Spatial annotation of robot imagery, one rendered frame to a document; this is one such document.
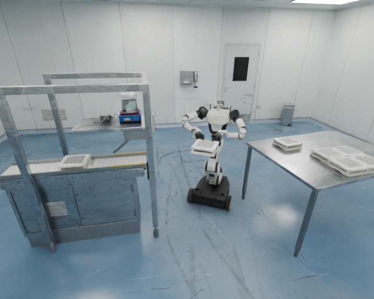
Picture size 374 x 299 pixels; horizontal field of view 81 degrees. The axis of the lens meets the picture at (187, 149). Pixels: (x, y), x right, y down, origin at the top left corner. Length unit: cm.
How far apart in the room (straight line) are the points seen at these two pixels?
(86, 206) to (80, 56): 414
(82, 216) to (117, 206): 37
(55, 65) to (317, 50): 667
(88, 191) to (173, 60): 418
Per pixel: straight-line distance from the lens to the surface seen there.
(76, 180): 237
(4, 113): 221
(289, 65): 693
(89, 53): 596
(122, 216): 265
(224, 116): 272
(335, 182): 241
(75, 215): 269
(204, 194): 303
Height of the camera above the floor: 198
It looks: 25 degrees down
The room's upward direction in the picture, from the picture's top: straight up
